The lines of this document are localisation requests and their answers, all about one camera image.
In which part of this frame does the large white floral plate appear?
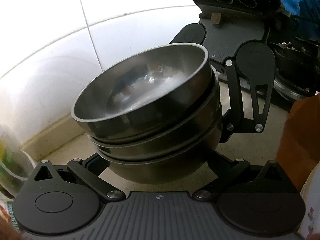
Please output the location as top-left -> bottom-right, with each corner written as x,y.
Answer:
298,164 -> 320,238

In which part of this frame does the steel bowl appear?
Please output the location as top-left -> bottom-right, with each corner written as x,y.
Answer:
87,68 -> 222,161
97,127 -> 221,184
71,43 -> 217,142

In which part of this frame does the orange red cloth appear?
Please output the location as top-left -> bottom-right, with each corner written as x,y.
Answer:
276,95 -> 319,191

